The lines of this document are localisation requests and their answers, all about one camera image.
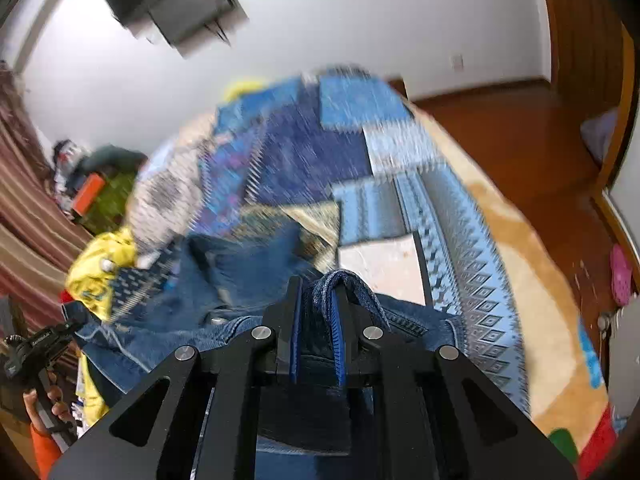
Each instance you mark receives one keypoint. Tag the orange box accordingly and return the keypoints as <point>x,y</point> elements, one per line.
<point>87,194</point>

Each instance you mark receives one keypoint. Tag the small black wall monitor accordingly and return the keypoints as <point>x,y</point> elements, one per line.
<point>180,20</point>

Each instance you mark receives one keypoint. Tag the left hand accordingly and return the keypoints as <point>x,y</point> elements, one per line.
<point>59,408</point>

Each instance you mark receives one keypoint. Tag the grey plush toy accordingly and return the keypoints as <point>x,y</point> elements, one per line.
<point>112,157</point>

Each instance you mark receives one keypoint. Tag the striped red curtain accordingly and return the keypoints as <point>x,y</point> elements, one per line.
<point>38,243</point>

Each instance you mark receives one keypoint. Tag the brown wooden door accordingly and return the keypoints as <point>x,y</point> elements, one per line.
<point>594,68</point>

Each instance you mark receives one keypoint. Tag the green patterned storage bag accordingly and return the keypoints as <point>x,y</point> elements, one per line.
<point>108,209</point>

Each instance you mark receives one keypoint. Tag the navy dotted patterned cloth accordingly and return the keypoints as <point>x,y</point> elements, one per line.
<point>133,289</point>

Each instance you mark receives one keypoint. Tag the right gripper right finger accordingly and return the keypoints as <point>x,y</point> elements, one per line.
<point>437,416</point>

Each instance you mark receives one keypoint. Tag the orange sleeve forearm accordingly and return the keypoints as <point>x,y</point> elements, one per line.
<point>46,452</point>

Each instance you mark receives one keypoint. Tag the white sliding wardrobe door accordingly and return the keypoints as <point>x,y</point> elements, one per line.
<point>617,191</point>

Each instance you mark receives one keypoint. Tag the blue denim jacket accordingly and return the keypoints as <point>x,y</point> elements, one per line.
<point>222,289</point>

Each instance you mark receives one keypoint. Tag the blue patchwork bed cover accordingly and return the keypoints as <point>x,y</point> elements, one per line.
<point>339,152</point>

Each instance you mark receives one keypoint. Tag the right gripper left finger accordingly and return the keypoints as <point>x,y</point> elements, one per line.
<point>196,414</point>

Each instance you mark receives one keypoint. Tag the beige plush blanket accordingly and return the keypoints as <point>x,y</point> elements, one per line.
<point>567,393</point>

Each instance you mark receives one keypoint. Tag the pink slipper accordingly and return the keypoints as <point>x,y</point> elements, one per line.
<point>621,276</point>

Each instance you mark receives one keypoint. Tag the white wall socket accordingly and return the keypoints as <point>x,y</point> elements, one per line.
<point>457,62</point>

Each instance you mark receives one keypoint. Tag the yellow printed blanket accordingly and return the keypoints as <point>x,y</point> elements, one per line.
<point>89,280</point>

